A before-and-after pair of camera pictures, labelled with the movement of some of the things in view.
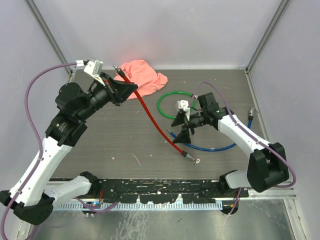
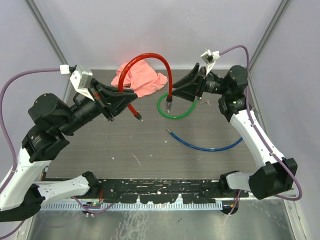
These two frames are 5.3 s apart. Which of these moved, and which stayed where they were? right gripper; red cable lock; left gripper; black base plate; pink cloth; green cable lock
Moved: right gripper; red cable lock; left gripper
Stayed: pink cloth; black base plate; green cable lock
